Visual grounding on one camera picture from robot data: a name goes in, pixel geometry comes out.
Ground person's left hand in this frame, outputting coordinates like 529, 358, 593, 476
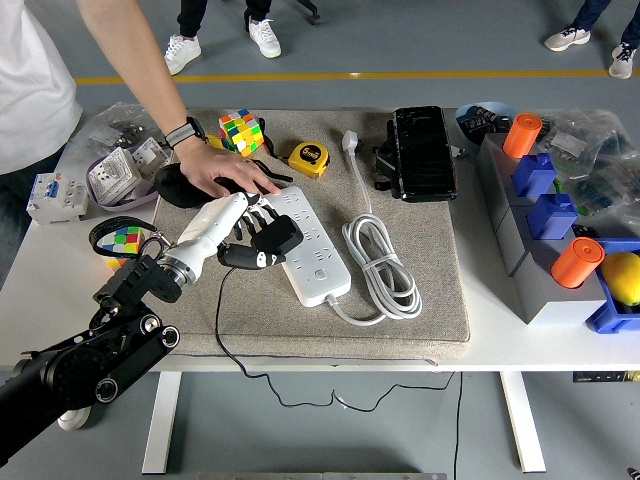
174, 137, 282, 200

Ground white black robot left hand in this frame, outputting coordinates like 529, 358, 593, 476
171, 191, 289, 277

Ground black plug adapter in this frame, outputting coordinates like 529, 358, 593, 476
251, 214, 305, 256

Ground white power strip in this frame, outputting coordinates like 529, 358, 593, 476
262, 186, 353, 308

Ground large colourful puzzle cube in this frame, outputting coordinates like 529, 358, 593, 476
218, 108, 265, 159

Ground black grey wristwatch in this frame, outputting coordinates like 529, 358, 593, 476
164, 116, 207, 150

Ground black cloth pouch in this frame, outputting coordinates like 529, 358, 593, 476
153, 162, 241, 210

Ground small colourful puzzle cube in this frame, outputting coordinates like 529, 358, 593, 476
97, 225, 146, 271

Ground yellow tape measure red label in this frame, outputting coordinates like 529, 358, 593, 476
287, 140, 331, 180

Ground purple bowl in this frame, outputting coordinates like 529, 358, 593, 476
85, 144, 174, 214

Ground black yellow table sticker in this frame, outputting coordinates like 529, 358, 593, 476
572, 370, 640, 384

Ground clear bag of screws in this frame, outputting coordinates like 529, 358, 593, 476
69, 102, 174, 161

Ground person with white shoes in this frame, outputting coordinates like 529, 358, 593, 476
163, 0, 283, 76

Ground white table leg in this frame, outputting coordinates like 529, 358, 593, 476
141, 371, 182, 475
499, 371, 547, 474

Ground grey-brown mat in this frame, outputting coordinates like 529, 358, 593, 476
148, 107, 472, 361

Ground white circuit breaker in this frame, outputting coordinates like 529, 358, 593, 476
25, 171, 90, 225

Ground blue plastic bin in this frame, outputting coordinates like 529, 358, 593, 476
584, 237, 640, 335

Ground black chair caster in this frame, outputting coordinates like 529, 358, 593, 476
294, 0, 322, 26

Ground grey block base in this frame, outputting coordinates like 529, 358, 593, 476
474, 132, 609, 326

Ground yellow lemon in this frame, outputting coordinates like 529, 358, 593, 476
599, 251, 640, 306

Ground glossy black flat device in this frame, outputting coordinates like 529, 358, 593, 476
392, 105, 459, 204

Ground orange cylinder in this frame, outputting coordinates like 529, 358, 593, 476
550, 236, 606, 290
502, 112, 544, 159

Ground light blue bowl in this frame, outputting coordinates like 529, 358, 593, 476
454, 101, 519, 151

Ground blue block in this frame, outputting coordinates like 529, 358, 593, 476
511, 152, 558, 199
526, 193, 580, 241

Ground black component packets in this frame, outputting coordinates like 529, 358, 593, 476
460, 106, 514, 140

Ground clear bag of parts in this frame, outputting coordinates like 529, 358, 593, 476
538, 108, 632, 169
559, 149, 640, 236

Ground person with grey shoes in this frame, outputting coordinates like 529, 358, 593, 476
543, 0, 640, 80

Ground black strap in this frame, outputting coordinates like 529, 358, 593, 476
249, 118, 294, 184

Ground white wall socket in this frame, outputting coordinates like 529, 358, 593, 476
88, 147, 144, 206
130, 135, 174, 179

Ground thin black plug cord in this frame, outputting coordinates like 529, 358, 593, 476
214, 267, 455, 414

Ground white power cable with plug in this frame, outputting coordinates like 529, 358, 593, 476
324, 128, 424, 327

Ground hanging black cable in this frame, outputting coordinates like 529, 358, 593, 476
452, 372, 464, 480

